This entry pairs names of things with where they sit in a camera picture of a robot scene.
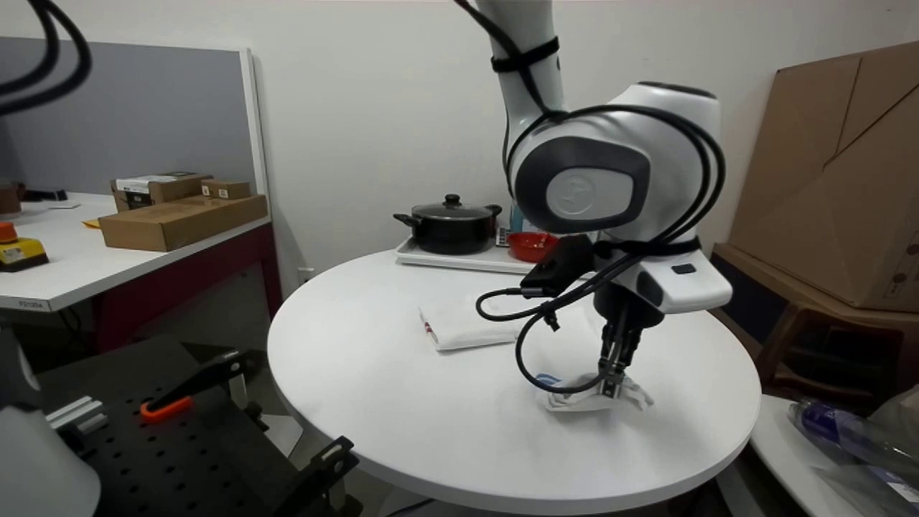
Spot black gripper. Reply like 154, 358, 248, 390
592, 282, 665, 396

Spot red-striped white tea towel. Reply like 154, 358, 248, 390
417, 294, 526, 356

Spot red bowl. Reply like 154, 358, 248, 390
505, 231, 566, 266

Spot white rectangular tray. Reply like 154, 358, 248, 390
394, 235, 539, 279

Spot black pot with lid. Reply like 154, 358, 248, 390
390, 193, 505, 258

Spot large brown cardboard sheets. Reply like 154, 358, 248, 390
727, 41, 919, 315

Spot black perforated workbench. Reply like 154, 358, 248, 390
36, 334, 362, 517

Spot flat brown cardboard box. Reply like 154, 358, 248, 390
97, 193, 271, 255

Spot small open cardboard box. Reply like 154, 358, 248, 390
108, 169, 253, 215

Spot white desk with red panel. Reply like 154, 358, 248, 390
0, 190, 285, 358

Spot grey partition panel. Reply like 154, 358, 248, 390
0, 34, 266, 200

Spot aluminium profile piece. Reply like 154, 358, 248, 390
42, 394, 108, 437

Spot yellow emergency stop box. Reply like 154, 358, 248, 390
0, 221, 52, 277

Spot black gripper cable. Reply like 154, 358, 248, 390
474, 255, 614, 396

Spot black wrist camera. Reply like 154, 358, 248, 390
516, 235, 598, 298

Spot black clamp with orange handle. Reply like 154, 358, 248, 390
138, 347, 266, 427

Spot black hanging hose bundle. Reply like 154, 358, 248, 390
0, 0, 94, 124

